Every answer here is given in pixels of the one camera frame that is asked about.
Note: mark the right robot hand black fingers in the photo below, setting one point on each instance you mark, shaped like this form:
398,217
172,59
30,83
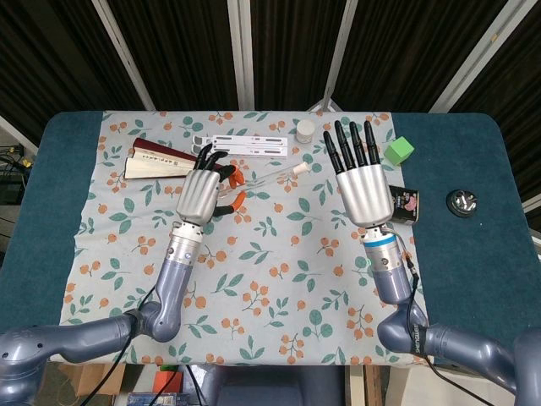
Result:
365,194

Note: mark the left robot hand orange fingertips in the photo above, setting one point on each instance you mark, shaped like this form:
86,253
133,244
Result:
198,194

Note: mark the clear glass tube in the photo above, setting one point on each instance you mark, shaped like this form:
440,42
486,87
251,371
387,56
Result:
270,177

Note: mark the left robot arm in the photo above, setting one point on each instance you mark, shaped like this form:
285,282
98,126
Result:
169,296

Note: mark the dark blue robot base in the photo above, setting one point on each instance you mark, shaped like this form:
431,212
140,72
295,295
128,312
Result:
274,387

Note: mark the black luncheon meat can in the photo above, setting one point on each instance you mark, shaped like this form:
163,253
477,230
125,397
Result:
406,203

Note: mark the dark red folding fan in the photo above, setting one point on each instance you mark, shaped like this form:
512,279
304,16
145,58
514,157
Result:
156,162

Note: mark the green cube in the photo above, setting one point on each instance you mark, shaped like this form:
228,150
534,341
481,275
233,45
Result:
398,151

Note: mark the white folded laptop stand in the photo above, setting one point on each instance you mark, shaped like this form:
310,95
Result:
253,145

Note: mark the small white jar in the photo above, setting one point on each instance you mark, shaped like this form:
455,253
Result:
305,131

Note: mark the teal table cover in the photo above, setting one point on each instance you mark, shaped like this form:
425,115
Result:
456,160

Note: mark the floral tablecloth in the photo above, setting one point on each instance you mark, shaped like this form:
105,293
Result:
274,270

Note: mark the orange box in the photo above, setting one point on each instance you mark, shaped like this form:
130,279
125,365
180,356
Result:
167,378

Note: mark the wooden plank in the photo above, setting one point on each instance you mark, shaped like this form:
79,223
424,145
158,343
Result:
363,387

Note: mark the blue printed box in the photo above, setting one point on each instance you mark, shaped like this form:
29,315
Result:
156,399

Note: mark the cardboard box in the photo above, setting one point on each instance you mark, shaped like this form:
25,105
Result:
89,380

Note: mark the white frame post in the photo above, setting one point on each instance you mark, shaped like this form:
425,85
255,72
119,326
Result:
122,51
242,51
477,55
340,51

